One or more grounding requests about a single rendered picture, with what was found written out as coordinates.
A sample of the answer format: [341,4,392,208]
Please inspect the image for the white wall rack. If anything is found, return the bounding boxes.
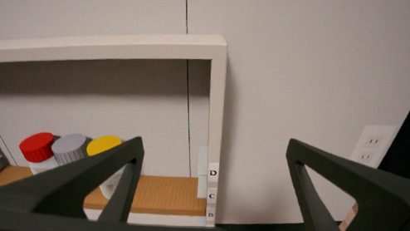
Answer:
[0,33,228,226]

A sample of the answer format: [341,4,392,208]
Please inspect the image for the wooden shelf board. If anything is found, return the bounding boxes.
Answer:
[0,165,205,216]

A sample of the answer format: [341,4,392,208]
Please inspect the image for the glass bottle with grey cap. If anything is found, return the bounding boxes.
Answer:
[51,133,88,165]

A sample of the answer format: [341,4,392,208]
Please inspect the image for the plastic bottle with red cap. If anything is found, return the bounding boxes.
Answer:
[19,131,61,174]

